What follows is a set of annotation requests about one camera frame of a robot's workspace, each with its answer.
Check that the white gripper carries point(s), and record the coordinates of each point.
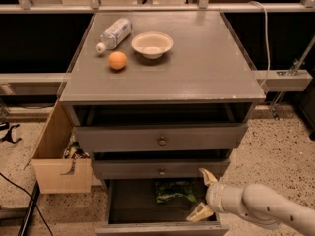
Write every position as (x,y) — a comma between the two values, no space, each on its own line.
(215,194)

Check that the green rice chip bag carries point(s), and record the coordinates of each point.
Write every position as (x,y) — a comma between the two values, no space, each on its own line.
(166,191)

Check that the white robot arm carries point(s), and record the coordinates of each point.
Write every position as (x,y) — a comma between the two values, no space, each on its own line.
(255,203)

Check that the grey top drawer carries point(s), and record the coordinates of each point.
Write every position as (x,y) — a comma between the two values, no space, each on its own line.
(160,137)

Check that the grey open bottom drawer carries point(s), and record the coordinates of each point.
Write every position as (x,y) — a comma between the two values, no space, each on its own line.
(133,210)

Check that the grey middle drawer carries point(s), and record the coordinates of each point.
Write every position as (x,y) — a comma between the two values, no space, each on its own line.
(157,168)

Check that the grey drawer cabinet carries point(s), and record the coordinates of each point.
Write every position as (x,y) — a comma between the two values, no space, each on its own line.
(204,79)

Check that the snack packets in box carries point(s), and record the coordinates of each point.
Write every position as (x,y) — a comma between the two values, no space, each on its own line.
(73,150)

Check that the light wooden box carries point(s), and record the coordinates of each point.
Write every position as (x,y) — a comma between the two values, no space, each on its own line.
(54,173)

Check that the white paper bowl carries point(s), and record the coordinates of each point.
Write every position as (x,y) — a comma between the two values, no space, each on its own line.
(152,44)

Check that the orange fruit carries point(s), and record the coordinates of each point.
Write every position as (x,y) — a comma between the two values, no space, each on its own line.
(117,60)

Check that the black floor bar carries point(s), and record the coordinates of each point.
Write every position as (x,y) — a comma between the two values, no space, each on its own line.
(27,219)

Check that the clear plastic water bottle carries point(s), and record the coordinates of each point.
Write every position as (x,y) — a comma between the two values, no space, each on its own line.
(114,35)

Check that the black clamp tool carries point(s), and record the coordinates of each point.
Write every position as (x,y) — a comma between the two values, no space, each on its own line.
(9,136)

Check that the aluminium frame rail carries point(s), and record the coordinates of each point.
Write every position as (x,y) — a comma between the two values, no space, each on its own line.
(223,8)

